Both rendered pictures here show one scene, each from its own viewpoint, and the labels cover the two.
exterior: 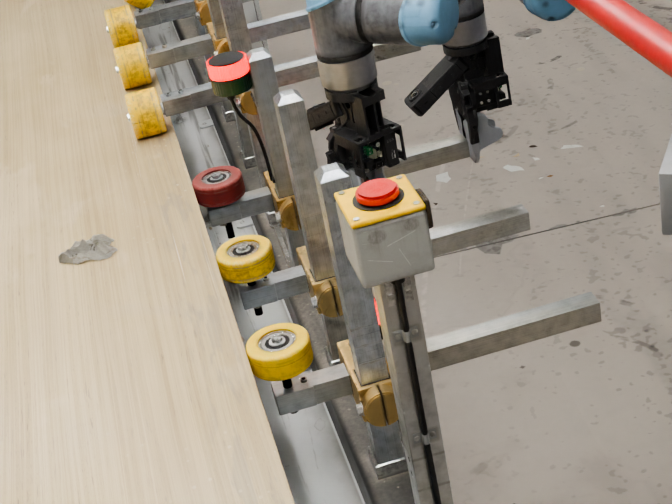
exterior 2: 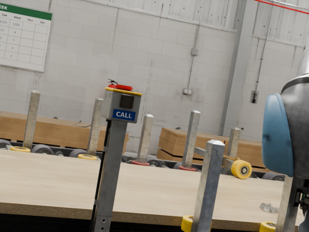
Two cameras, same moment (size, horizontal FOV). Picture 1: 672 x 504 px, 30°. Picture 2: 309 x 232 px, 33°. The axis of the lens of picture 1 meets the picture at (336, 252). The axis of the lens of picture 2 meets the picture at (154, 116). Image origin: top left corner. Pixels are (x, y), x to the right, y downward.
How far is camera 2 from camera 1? 1.57 m
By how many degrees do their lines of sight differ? 77
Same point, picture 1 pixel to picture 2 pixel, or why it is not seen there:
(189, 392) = (165, 208)
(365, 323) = (196, 219)
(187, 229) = not seen: hidden behind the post
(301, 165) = (286, 188)
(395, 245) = (106, 101)
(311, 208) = (281, 212)
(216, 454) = (123, 205)
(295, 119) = not seen: hidden behind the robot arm
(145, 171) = not seen: outside the picture
